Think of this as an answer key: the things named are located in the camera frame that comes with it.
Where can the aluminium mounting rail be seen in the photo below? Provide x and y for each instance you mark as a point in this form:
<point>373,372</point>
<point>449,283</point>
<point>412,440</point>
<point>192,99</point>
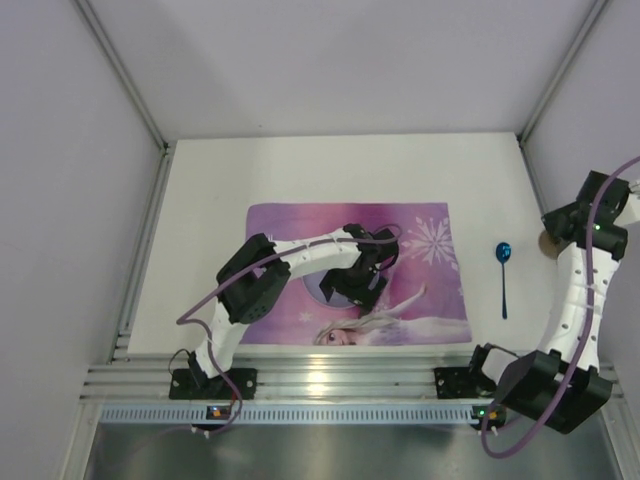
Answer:
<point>315,377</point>

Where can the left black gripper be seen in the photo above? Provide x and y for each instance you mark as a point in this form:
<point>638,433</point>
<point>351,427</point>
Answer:
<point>342,288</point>

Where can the left aluminium frame post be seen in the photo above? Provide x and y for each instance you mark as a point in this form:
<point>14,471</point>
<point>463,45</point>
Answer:
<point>90,17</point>

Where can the right aluminium frame post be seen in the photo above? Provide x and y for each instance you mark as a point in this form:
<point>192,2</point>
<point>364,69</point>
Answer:
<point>561,71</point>

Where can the purple printed cloth placemat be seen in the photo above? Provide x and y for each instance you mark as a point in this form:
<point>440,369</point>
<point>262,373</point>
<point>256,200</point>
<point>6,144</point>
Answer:
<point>422,304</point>

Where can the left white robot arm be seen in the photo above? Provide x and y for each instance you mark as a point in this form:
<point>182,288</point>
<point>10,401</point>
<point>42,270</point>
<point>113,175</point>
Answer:
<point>250,284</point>

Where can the blue spoon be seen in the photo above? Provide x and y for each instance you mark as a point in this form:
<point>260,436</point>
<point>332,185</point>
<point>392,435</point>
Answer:
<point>503,252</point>

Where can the beige paper cup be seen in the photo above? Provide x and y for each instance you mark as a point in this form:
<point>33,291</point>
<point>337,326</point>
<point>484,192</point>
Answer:
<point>548,246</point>

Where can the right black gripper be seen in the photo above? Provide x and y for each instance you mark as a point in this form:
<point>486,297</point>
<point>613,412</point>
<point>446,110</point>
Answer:
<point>558,223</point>

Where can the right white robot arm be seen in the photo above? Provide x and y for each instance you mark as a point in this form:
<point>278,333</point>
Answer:
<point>563,372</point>

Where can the slotted grey cable duct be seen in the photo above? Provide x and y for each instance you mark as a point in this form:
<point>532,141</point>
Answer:
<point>294,414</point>

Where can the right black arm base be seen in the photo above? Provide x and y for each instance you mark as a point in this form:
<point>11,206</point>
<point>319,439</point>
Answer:
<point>459,383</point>

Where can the aluminium frame post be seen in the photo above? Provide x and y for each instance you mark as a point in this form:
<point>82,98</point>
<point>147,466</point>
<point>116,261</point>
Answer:
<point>561,71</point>
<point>90,17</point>

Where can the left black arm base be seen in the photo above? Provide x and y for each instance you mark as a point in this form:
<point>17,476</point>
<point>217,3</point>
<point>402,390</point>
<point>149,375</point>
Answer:
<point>184,387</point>

